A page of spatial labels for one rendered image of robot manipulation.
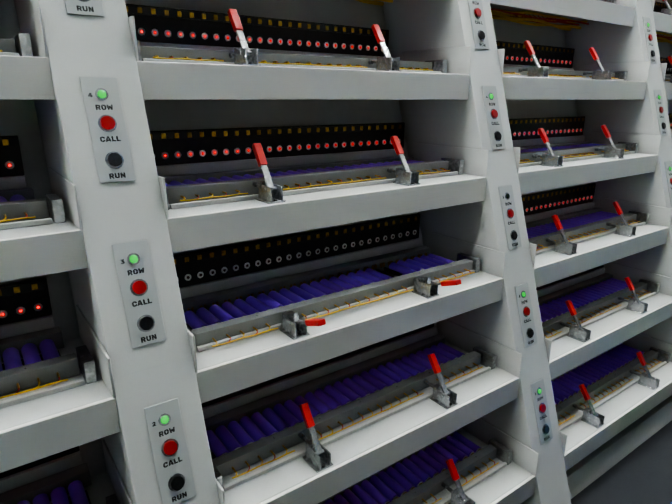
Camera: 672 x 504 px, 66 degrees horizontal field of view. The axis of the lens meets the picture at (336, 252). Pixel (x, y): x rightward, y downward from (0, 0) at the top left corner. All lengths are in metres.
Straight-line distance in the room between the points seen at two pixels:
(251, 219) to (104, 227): 0.19
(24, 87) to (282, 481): 0.59
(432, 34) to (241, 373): 0.75
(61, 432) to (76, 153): 0.31
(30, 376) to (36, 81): 0.33
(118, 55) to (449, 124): 0.63
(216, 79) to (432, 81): 0.41
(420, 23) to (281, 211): 0.57
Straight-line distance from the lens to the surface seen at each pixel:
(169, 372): 0.67
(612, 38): 1.70
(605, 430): 1.34
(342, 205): 0.79
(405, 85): 0.93
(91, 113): 0.67
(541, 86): 1.23
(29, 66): 0.68
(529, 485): 1.14
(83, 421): 0.66
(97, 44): 0.70
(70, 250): 0.65
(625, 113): 1.66
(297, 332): 0.75
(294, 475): 0.79
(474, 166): 1.03
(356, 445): 0.84
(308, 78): 0.81
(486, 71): 1.08
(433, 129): 1.10
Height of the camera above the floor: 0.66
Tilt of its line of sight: 2 degrees down
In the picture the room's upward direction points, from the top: 10 degrees counter-clockwise
